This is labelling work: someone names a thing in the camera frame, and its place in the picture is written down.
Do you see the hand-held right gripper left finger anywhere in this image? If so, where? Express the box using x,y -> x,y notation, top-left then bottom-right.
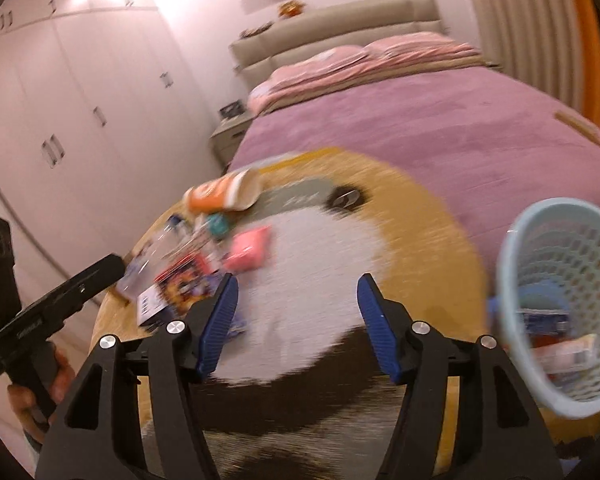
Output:
34,272 -> 241,480

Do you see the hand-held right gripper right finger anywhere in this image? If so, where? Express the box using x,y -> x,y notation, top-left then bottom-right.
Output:
356,272 -> 566,480

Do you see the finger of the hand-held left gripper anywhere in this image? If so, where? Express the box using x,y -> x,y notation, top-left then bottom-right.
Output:
22,254 -> 127,333

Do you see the colourful snack packet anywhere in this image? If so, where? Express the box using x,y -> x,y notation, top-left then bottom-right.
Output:
154,252 -> 216,311

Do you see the white box with blue print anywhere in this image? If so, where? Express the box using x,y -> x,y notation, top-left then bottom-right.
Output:
136,285 -> 173,328

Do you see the clear plastic bottle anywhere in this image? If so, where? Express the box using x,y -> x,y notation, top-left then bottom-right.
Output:
115,220 -> 201,301

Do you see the pink packet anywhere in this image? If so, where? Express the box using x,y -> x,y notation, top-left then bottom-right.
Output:
224,225 -> 273,273

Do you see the small teal wrapper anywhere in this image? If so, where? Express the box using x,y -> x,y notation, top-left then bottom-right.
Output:
207,211 -> 230,238

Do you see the orange and white tube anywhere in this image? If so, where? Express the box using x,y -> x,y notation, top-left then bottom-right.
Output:
186,169 -> 261,213

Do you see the light blue plastic basket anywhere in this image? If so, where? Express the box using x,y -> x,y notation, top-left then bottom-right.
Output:
495,199 -> 600,420

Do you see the person's left hand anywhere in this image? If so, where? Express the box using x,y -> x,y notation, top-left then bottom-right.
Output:
6,342 -> 77,453

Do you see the yellow printed blanket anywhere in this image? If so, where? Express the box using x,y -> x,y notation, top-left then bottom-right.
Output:
90,146 -> 496,480

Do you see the blue packet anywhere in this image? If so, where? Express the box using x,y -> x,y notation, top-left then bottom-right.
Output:
517,307 -> 571,336

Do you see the white nightstand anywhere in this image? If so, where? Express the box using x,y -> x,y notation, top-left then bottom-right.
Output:
209,110 -> 255,166

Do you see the orange and white packet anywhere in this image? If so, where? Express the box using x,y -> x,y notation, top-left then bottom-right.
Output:
530,335 -> 596,376

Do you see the white wardrobe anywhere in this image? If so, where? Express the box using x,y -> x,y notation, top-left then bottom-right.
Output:
0,0 -> 221,281

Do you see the bed with purple cover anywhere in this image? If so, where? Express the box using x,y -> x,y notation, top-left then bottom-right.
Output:
227,67 -> 600,271

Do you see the pink folded quilt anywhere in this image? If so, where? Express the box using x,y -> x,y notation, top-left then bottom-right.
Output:
247,31 -> 483,116

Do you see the wooden comb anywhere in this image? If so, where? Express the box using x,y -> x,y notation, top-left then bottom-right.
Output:
554,110 -> 600,156

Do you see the beige padded headboard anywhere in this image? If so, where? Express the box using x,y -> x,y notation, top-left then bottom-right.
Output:
229,0 -> 442,86

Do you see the dark ornament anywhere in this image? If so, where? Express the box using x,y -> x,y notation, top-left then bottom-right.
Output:
239,22 -> 275,38

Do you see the beige curtain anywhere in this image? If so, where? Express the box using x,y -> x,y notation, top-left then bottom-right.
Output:
457,0 -> 588,111

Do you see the orange door frame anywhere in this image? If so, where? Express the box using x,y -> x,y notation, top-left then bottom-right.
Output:
562,0 -> 600,141

